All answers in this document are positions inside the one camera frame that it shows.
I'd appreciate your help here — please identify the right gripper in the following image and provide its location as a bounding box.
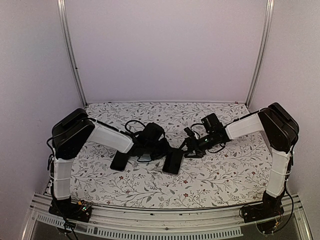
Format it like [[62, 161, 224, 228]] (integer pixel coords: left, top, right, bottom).
[[176, 132, 217, 159]]

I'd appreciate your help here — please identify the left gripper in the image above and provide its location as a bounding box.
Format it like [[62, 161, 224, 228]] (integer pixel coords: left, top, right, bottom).
[[145, 138, 174, 161]]

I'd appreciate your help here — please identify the black purple phone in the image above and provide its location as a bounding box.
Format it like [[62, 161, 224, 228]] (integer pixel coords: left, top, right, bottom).
[[162, 148, 184, 176]]

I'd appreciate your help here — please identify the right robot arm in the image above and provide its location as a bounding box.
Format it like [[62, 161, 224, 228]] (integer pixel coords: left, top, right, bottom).
[[179, 102, 300, 198]]

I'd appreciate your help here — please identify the light blue phone case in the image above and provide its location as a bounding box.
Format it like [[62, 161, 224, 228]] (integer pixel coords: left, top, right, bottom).
[[137, 154, 152, 163]]

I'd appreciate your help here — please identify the left black phone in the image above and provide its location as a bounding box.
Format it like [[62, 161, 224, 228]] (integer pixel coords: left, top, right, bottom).
[[110, 151, 130, 172]]

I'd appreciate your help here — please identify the floral table mat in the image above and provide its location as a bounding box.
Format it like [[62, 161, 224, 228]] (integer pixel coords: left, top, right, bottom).
[[69, 102, 273, 209]]

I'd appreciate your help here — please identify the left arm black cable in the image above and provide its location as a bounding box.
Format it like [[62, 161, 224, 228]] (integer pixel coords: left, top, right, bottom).
[[124, 119, 146, 135]]

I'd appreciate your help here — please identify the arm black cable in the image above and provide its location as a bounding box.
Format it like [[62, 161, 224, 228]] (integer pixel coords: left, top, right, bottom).
[[124, 119, 146, 135], [282, 189, 295, 226]]

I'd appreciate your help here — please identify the front aluminium rail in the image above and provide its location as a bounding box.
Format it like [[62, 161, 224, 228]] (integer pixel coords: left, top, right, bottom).
[[21, 194, 313, 240]]

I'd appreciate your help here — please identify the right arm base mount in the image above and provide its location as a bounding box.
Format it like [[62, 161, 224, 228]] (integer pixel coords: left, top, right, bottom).
[[239, 200, 284, 223]]

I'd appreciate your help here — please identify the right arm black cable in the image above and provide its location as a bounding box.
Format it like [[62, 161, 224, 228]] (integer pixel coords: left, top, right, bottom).
[[282, 189, 295, 226]]

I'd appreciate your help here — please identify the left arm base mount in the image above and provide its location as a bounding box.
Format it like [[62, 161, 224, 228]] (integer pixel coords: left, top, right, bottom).
[[48, 198, 92, 223]]

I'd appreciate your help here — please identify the left aluminium frame post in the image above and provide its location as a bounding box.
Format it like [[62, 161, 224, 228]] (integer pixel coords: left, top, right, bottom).
[[57, 0, 88, 107]]

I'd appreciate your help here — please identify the aluminium frame post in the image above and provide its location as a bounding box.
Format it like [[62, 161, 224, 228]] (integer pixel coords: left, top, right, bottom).
[[244, 0, 275, 106], [57, 0, 88, 107]]

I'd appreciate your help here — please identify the right aluminium frame post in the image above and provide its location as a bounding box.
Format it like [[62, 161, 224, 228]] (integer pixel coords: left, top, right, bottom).
[[244, 0, 275, 106]]

